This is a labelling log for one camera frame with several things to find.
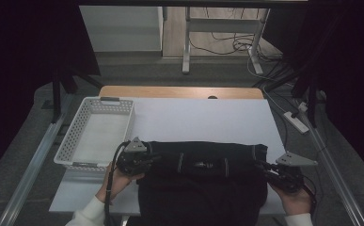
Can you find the person's right hand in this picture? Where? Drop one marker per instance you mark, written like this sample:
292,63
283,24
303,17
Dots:
295,202

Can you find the white table cover board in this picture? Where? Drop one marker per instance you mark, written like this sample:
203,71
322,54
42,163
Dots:
201,119

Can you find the white cabinet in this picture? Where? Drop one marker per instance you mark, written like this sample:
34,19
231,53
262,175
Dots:
123,28

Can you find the white perforated plastic basket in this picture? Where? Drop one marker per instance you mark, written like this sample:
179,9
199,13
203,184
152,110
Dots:
98,138

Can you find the black overhead bar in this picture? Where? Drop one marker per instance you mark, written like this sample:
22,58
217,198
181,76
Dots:
192,3

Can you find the wooden table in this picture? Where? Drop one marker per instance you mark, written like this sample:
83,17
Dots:
170,92

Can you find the person's left hand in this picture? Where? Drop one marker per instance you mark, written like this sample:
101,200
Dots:
117,183

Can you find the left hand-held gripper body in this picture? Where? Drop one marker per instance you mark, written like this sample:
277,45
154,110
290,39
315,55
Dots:
132,161

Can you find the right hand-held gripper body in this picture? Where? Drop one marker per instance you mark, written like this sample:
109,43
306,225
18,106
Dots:
288,179

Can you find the black metal stand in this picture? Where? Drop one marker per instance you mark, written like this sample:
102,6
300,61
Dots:
312,100
56,100

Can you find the white metal desk frame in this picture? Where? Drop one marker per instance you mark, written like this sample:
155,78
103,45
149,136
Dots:
223,25

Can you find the dark navy knit vest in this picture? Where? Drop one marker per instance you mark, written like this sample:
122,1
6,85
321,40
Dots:
201,194

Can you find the aluminium floor rail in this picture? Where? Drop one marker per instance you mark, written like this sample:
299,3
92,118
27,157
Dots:
333,169
32,169

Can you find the dark curtain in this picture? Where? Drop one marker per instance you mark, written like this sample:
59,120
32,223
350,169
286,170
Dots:
19,62
349,62

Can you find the white power strip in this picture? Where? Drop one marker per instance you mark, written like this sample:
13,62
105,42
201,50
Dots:
295,122

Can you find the white plug adapter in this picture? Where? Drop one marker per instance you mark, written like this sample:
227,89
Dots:
302,106

